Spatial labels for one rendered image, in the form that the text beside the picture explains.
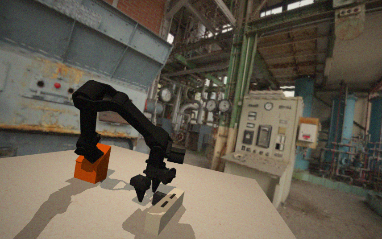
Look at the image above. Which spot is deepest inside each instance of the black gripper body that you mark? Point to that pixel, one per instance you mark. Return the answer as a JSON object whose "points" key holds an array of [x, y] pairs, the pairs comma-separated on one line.
{"points": [[142, 182]]}

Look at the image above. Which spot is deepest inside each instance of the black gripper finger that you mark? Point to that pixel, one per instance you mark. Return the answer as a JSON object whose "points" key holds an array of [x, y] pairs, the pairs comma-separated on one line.
{"points": [[155, 184], [140, 193]]}

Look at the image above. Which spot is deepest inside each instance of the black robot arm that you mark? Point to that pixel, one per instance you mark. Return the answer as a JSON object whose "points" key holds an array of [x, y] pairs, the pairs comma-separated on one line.
{"points": [[89, 100]]}

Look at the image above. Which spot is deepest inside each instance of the black two-prong charger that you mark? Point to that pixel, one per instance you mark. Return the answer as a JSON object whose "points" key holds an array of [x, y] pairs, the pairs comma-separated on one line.
{"points": [[157, 197]]}

